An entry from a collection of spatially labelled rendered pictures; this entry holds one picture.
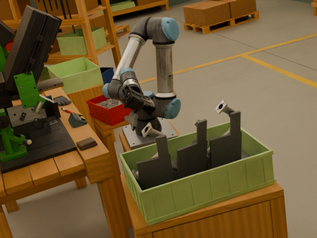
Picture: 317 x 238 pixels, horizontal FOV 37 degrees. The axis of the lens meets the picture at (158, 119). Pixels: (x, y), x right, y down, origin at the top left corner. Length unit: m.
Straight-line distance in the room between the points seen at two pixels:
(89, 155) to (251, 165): 0.89
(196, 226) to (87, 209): 1.83
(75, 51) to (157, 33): 3.31
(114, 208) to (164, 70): 0.82
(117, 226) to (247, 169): 0.94
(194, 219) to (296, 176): 1.83
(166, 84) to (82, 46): 3.17
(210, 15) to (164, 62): 6.27
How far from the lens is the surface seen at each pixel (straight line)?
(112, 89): 2.34
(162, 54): 2.45
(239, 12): 9.05
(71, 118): 3.01
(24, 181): 2.51
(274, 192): 2.16
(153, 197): 1.98
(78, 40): 5.58
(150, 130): 1.94
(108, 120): 3.12
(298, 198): 3.54
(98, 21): 10.00
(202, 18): 8.69
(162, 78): 2.47
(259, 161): 2.12
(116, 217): 2.70
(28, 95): 2.99
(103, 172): 2.55
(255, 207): 2.16
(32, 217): 3.96
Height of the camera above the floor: 1.95
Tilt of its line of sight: 22 degrees down
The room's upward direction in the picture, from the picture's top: 11 degrees counter-clockwise
